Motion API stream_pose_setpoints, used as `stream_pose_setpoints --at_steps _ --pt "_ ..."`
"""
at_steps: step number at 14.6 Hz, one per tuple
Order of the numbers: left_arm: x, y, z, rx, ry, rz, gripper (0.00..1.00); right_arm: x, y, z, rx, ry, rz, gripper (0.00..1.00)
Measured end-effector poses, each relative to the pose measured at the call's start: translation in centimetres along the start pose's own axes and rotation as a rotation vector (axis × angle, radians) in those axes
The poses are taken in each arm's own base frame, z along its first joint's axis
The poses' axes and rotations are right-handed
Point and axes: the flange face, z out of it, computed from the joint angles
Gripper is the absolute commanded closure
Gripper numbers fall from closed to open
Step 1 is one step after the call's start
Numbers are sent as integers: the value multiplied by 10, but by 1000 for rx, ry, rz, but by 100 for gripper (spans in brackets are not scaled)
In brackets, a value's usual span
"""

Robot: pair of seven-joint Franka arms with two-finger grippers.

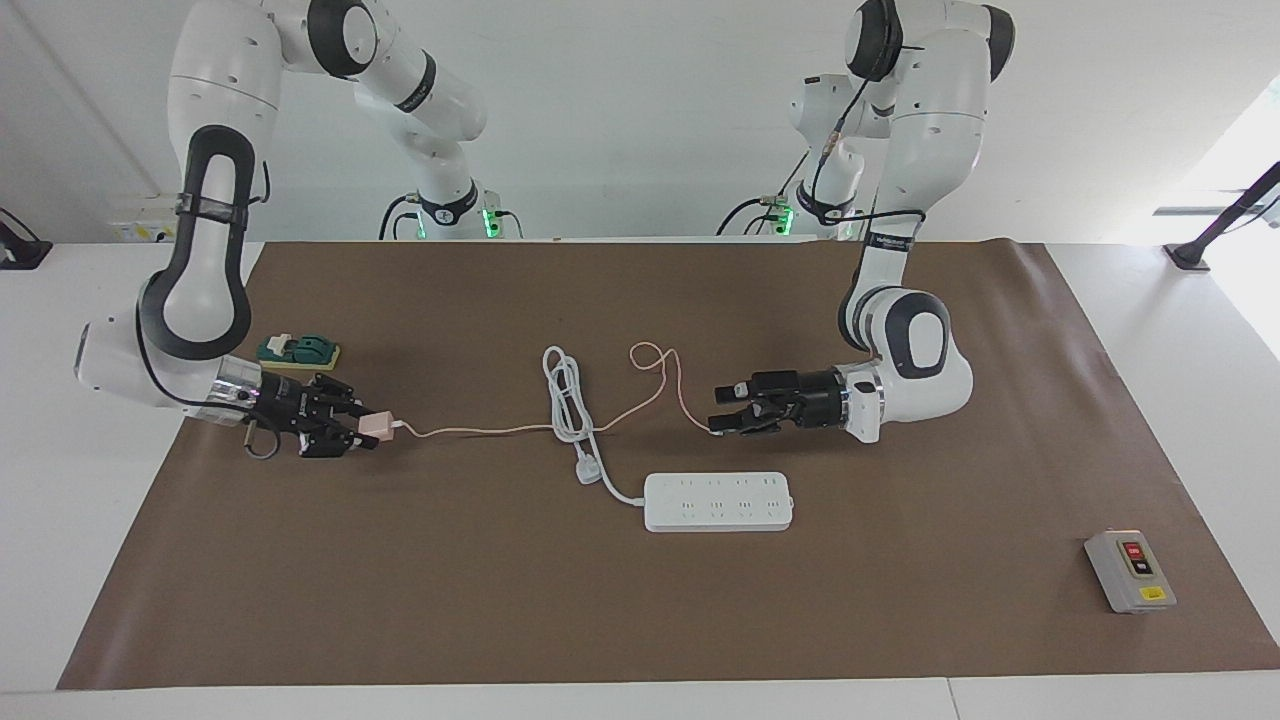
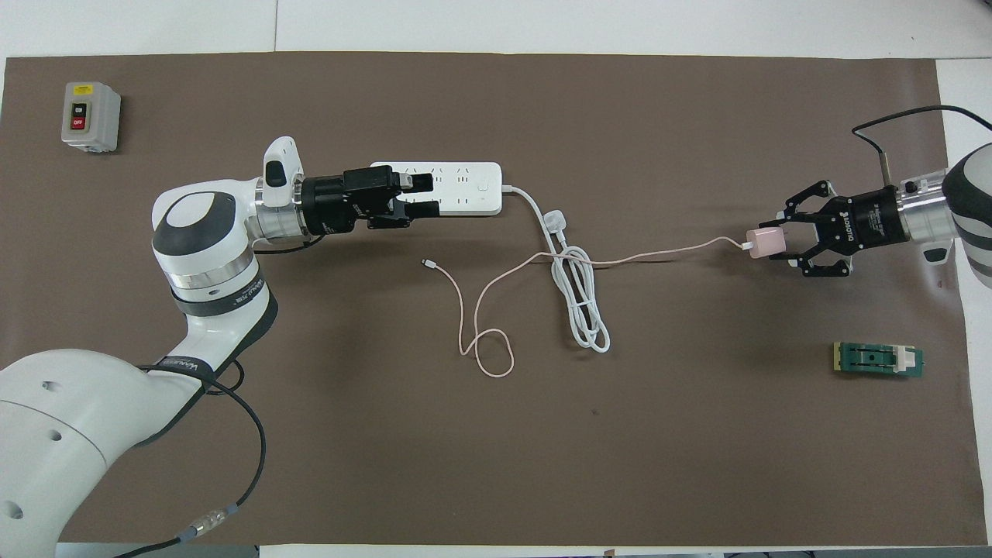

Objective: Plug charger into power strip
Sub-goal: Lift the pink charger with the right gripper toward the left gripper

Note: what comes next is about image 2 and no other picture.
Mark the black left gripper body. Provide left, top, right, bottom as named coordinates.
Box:
left=299, top=167, right=405, bottom=236

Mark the white power strip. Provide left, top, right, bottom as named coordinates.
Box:
left=370, top=161, right=503, bottom=217

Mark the pink charging cable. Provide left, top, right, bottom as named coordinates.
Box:
left=421, top=236, right=751, bottom=378

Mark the white power strip cord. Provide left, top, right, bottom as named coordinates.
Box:
left=501, top=184, right=611, bottom=354

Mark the brown table mat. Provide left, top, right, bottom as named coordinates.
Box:
left=0, top=51, right=989, bottom=547

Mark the green knife switch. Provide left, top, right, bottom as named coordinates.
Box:
left=833, top=341, right=925, bottom=381

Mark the pink USB charger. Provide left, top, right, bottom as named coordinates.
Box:
left=744, top=227, right=787, bottom=260

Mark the grey on-off switch box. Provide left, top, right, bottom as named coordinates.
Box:
left=61, top=81, right=122, bottom=153

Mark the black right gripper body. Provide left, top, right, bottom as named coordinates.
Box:
left=831, top=186, right=908, bottom=250

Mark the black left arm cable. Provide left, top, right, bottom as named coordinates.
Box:
left=116, top=232, right=326, bottom=558

